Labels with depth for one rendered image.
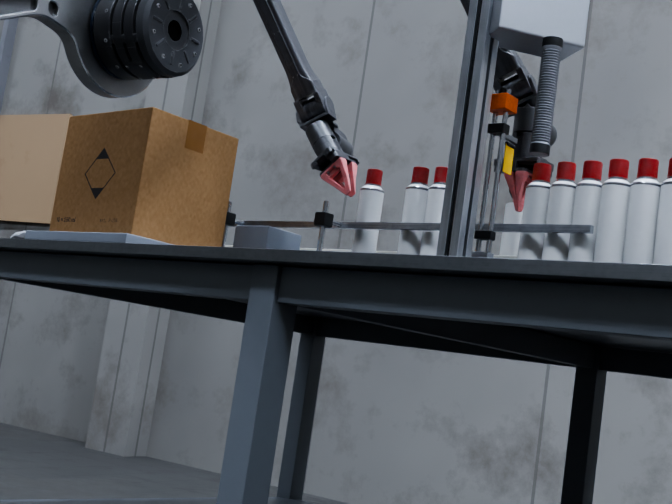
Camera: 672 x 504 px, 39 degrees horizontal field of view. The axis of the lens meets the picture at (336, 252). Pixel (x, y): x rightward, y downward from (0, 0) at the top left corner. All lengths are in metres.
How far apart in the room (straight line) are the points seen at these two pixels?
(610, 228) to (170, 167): 0.88
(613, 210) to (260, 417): 0.69
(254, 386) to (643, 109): 3.29
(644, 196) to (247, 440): 0.78
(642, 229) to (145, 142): 0.97
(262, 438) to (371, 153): 3.57
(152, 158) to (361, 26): 3.47
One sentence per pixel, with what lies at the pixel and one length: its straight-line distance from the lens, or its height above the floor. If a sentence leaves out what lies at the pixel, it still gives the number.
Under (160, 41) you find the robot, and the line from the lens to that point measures 1.49.
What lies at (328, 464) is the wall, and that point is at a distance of 4.92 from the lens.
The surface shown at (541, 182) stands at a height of 1.05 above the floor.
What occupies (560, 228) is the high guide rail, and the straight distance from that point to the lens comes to 1.72.
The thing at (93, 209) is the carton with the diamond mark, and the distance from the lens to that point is 2.04.
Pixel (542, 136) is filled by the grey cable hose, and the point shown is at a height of 1.10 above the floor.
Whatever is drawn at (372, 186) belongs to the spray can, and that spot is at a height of 1.04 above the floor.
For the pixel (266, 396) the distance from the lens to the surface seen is 1.56.
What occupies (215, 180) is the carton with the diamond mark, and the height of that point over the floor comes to 1.01.
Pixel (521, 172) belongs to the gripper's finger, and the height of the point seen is 1.08.
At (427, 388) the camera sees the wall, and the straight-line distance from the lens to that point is 4.67.
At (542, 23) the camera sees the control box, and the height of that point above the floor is 1.31.
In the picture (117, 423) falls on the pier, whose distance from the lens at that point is 5.53.
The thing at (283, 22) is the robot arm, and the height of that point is 1.41.
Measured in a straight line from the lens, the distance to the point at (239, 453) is 1.57.
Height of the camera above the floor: 0.66
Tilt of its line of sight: 7 degrees up
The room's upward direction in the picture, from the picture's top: 8 degrees clockwise
